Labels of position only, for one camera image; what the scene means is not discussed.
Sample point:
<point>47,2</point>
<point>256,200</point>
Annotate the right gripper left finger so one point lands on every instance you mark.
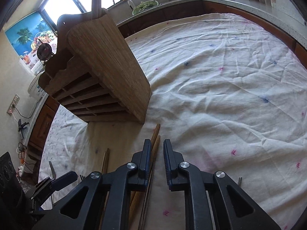
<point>100,201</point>

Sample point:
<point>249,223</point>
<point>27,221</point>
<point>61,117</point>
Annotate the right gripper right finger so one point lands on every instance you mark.
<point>212,200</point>

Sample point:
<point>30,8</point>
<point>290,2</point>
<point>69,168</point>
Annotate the metal fork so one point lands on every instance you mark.
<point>53,177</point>

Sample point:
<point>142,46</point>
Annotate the metal chopstick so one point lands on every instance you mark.
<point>143,214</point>

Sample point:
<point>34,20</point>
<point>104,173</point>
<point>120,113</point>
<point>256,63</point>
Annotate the metal spoon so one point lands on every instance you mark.
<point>44,51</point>

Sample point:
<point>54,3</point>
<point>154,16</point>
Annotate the white spotted tablecloth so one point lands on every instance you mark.
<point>229,95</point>

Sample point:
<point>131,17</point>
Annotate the white rice cooker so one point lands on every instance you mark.
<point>34,90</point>

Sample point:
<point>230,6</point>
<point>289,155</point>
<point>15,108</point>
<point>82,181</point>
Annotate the wooden utensil holder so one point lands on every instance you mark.
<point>94,73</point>

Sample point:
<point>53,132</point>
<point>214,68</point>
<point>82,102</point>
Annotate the tropical fruit poster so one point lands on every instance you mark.
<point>27,35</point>

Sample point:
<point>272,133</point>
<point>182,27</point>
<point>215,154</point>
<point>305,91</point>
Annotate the green colander with vegetables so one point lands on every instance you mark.
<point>143,6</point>

